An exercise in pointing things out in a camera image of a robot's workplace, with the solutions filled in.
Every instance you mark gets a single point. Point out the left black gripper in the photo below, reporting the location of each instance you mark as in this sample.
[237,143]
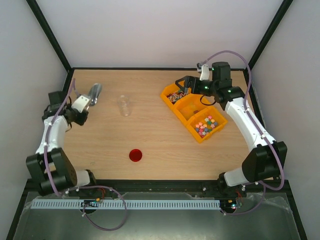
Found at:
[82,121]

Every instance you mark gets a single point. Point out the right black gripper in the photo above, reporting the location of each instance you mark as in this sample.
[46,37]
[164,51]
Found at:
[189,83]

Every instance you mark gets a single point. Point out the yellow lollipop bin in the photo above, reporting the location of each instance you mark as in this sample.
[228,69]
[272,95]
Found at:
[170,97]

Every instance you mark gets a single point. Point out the metal scoop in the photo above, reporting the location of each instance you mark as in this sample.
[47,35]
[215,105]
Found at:
[94,93]

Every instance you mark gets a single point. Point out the yellow star candy bin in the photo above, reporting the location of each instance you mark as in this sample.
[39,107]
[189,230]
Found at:
[205,123]

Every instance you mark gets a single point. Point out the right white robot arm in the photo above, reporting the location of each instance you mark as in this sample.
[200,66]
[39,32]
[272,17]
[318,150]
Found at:
[265,161]

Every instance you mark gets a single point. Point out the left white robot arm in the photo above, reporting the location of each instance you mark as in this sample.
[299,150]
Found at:
[50,169]

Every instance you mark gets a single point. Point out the clear plastic cup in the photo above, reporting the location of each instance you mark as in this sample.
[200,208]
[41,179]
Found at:
[124,105]

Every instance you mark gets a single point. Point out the red round lid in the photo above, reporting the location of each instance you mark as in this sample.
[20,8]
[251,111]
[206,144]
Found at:
[135,155]

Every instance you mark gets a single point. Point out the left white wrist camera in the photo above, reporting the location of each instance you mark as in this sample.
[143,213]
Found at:
[82,103]

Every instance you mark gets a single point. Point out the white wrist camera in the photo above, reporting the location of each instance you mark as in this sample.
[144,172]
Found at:
[204,71]
[82,103]

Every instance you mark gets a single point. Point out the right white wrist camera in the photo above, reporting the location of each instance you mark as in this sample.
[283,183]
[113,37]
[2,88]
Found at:
[204,71]

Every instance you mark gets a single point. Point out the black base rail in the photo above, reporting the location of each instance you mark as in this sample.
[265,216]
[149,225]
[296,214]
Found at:
[195,188]

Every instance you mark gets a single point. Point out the white slotted cable duct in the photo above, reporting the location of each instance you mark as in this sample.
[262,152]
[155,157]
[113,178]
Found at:
[78,204]

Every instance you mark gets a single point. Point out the left black frame post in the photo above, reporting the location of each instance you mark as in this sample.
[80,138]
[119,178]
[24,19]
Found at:
[40,17]

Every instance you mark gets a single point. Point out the black frame post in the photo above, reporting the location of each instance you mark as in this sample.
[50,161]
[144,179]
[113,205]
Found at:
[276,20]
[40,17]

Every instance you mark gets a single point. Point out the right black frame post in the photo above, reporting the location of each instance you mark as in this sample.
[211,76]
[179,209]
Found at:
[276,20]

